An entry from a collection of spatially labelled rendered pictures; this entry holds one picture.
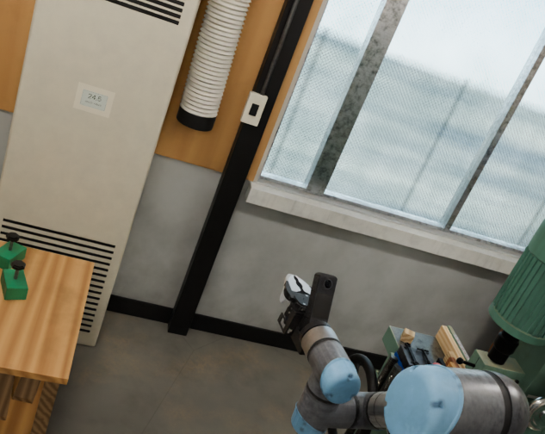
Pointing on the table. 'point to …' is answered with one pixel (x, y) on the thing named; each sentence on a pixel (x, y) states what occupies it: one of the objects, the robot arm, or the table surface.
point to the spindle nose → (503, 348)
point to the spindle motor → (532, 288)
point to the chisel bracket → (511, 368)
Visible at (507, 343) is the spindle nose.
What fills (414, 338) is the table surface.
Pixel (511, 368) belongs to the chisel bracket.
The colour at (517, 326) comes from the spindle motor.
